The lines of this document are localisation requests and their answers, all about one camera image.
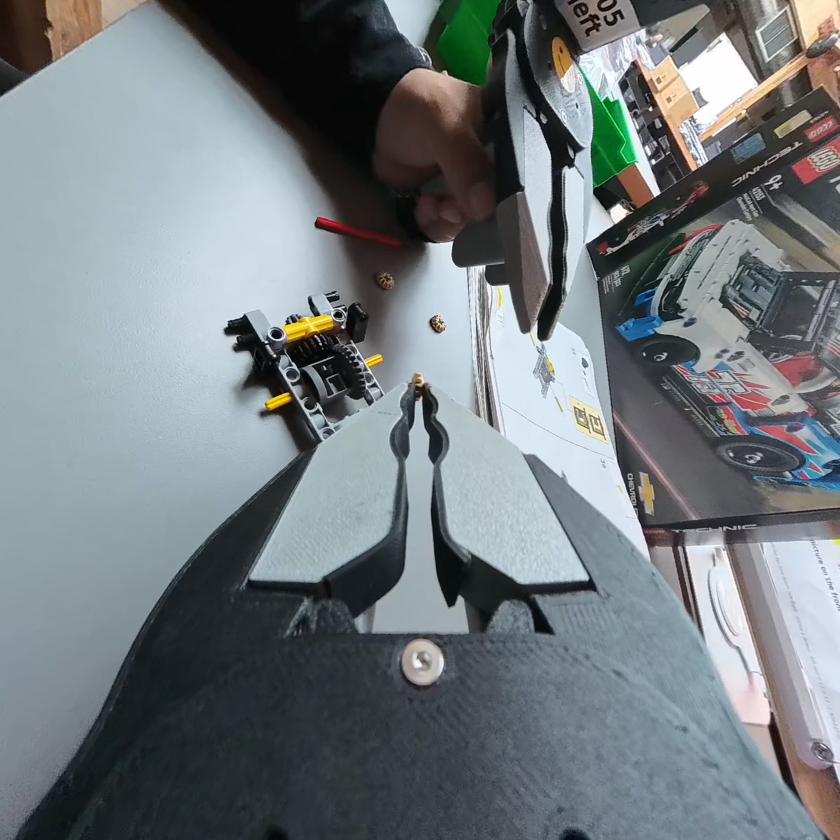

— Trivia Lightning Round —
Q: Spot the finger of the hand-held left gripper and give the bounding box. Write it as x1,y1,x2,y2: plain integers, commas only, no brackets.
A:
535,154,596,343
496,107,560,337

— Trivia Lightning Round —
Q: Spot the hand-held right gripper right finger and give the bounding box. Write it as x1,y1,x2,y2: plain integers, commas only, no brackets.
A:
424,384,593,609

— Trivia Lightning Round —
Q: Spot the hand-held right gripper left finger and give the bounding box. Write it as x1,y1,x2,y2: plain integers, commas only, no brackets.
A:
247,381,416,616

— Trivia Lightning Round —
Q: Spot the grey lego gear frame assembly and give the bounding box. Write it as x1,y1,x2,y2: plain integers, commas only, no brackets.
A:
226,292,388,442

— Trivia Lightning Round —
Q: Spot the person's left forearm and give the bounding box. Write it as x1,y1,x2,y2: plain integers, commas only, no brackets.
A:
187,0,437,172

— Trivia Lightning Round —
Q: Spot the white lego instruction booklet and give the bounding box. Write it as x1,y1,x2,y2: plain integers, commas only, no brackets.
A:
468,266,651,542

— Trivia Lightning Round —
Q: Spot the red lego axle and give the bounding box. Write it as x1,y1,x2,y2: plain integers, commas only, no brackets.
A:
314,217,406,248

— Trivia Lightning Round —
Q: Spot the black lego set box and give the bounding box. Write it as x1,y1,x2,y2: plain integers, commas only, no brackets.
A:
586,85,840,546

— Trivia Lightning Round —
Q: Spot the person's left hand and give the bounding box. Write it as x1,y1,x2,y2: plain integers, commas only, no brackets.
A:
373,67,498,244

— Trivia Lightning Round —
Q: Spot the green plastic bin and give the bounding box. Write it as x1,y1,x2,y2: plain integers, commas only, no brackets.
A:
433,0,643,193

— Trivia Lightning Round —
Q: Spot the wooden shelving with boxes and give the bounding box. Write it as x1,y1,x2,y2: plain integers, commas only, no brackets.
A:
617,0,840,175

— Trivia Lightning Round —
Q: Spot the white plastic panel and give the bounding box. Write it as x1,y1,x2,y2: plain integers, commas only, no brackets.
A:
682,543,772,726

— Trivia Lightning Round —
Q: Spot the white printed sheet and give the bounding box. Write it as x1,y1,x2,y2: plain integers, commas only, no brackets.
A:
761,538,840,729

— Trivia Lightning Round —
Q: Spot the wooden post with bolts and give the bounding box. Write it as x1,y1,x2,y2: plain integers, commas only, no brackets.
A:
39,0,106,63

